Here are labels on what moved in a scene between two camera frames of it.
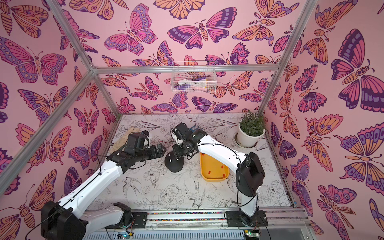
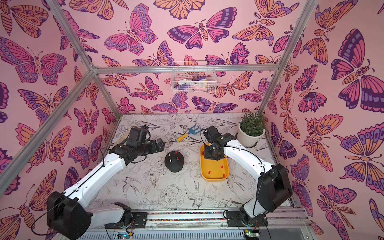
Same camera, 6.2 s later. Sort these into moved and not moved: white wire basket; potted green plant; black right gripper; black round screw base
Moved: black right gripper
Not moved: black round screw base; potted green plant; white wire basket
